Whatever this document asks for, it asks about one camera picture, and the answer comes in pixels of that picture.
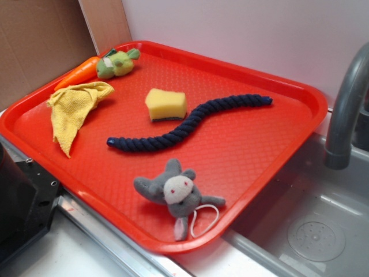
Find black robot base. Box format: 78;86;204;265
1;146;61;267

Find navy blue rope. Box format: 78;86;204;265
106;93;273;153

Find yellow cloth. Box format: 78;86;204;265
47;81;115;158

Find grey faucet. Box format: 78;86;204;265
324;43;368;170

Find brown cardboard panel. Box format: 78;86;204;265
1;1;131;110

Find grey plastic sink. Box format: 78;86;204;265
170;135;369;277

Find grey plush animal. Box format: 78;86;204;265
133;159;226;241

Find yellow sponge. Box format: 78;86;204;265
145;88;187;121

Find orange toy carrot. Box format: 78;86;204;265
54;56;102;91

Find green plush animal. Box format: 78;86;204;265
96;48;141;79

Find red plastic tray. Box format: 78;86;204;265
1;42;327;254

